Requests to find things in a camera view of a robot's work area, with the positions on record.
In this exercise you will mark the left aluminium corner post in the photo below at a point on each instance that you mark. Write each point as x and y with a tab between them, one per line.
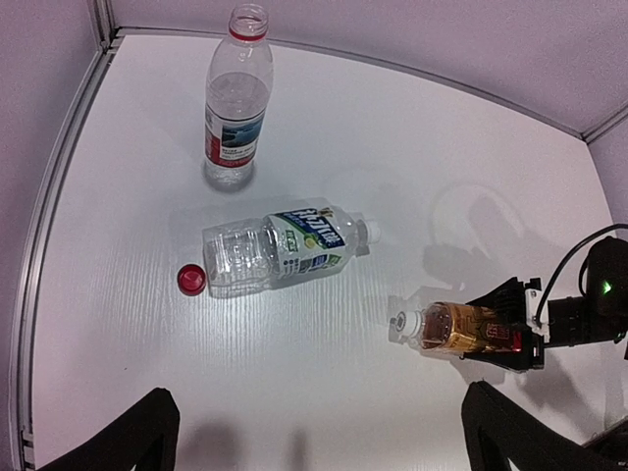
103	22

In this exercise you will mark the gold red tea bottle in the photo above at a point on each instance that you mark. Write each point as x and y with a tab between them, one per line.
456	329

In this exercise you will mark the red bottle cap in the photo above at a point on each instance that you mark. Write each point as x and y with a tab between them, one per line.
191	279

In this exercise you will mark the clear bottle blue label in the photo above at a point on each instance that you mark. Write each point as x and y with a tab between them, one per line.
301	241

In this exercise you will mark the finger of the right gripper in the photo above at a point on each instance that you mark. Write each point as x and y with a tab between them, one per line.
507	300
517	362

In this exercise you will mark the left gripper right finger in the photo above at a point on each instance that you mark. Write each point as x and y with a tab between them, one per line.
500	435

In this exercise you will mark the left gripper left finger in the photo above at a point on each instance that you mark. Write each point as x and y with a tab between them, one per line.
145	437

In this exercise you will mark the clear bottle red white label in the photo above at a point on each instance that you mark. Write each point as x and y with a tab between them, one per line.
239	84

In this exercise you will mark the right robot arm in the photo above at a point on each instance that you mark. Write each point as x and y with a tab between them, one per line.
597	314

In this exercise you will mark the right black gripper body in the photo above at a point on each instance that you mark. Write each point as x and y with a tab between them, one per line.
536	318

